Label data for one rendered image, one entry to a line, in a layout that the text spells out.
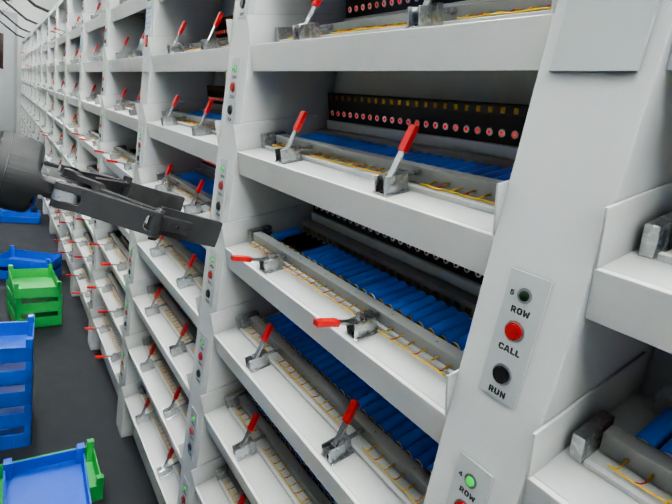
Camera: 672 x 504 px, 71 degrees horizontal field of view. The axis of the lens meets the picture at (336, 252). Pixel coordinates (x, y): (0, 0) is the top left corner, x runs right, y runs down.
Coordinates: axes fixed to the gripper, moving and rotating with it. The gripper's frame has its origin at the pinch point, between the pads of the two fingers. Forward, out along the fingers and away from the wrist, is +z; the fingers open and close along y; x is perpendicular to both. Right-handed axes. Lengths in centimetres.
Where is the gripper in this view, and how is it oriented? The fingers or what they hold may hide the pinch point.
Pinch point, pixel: (189, 217)
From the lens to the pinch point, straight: 61.0
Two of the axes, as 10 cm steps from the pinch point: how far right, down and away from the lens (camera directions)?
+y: 5.6, 3.0, -7.7
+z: 7.5, 2.0, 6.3
